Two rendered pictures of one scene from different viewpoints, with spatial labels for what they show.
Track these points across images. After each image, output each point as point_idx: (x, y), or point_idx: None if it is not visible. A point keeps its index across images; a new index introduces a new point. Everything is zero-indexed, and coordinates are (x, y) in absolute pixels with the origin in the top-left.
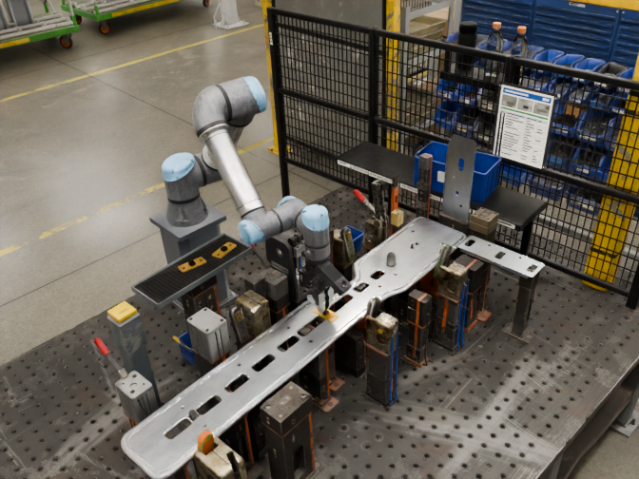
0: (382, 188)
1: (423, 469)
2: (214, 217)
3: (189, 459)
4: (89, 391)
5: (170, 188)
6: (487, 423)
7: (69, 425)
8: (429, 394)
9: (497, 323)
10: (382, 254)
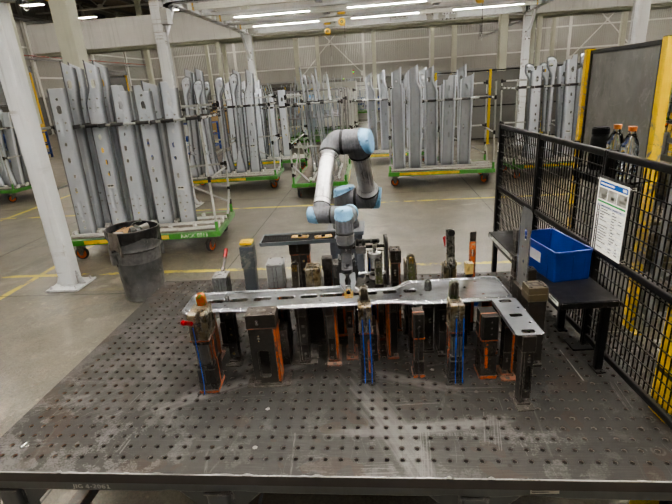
0: (449, 233)
1: (332, 422)
2: (356, 230)
3: None
4: None
5: (334, 202)
6: (408, 429)
7: None
8: (396, 393)
9: (513, 387)
10: (432, 283)
